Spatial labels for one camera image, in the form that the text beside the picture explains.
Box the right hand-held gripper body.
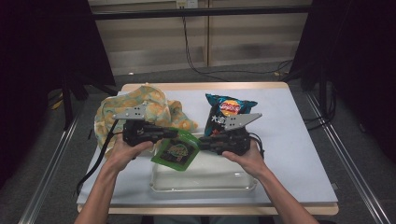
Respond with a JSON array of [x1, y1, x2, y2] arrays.
[[214, 112, 263, 156]]

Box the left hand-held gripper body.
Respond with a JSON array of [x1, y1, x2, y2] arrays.
[[112, 104, 161, 147]]

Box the green seaweed snack packet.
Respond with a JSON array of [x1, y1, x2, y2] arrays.
[[150, 127, 202, 173]]

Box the orange patterned cloth bag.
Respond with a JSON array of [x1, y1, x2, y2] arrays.
[[93, 84, 199, 157]]

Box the white plastic tray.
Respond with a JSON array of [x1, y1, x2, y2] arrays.
[[148, 133, 259, 192]]

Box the blue potato chip bag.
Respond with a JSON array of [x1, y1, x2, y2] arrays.
[[203, 92, 259, 138]]

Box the person's left hand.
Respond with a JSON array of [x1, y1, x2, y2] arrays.
[[104, 133, 155, 174]]

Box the person's right hand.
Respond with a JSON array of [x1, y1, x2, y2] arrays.
[[221, 139, 271, 181]]

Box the black metal stand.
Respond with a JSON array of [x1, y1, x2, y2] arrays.
[[61, 76, 77, 131]]

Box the black curtain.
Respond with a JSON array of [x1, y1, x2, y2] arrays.
[[0, 0, 117, 189], [288, 0, 396, 164]]

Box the black horizontal bar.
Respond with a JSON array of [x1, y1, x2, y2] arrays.
[[92, 5, 313, 21]]

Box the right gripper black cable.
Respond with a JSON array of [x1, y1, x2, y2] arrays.
[[248, 132, 266, 159]]

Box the black wall cable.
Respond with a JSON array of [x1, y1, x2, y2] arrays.
[[181, 16, 294, 82]]

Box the black floor cables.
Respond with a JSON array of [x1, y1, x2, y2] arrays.
[[303, 85, 339, 132]]

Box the metal floor rail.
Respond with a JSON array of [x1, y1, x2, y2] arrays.
[[304, 92, 392, 224], [18, 104, 86, 224]]

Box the white wall socket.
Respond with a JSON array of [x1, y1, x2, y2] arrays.
[[176, 0, 200, 9]]

